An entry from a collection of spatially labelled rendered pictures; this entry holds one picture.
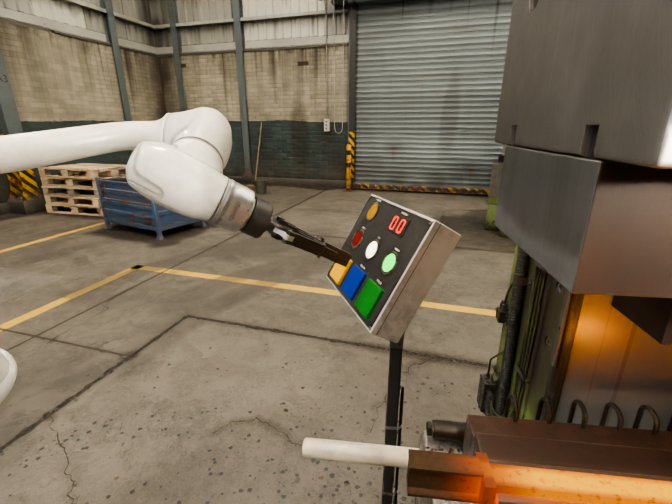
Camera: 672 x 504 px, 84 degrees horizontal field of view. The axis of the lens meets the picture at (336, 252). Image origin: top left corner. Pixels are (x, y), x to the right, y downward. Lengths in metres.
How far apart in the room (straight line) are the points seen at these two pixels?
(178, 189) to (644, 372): 0.78
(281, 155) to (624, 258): 8.94
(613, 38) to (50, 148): 0.79
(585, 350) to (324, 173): 8.30
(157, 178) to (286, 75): 8.48
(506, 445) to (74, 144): 0.85
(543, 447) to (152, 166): 0.70
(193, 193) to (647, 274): 0.59
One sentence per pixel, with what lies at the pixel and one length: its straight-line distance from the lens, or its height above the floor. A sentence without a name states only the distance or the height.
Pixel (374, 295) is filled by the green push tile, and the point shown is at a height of 1.02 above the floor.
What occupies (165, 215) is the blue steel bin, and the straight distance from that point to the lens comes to 5.27.
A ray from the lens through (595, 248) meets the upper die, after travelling 0.31.
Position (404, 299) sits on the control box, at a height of 1.03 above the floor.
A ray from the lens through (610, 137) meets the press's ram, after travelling 0.30.
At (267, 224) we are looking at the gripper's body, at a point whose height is 1.21.
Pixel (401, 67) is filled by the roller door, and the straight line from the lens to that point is 8.39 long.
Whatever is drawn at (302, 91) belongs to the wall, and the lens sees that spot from 8.93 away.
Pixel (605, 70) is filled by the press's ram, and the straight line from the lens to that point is 0.32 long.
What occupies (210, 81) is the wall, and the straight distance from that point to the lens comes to 10.03.
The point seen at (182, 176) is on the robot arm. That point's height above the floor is 1.31.
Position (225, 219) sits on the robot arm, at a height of 1.23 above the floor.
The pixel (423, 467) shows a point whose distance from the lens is 0.50.
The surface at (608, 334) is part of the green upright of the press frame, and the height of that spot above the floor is 1.09.
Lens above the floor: 1.39
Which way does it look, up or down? 19 degrees down
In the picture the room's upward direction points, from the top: straight up
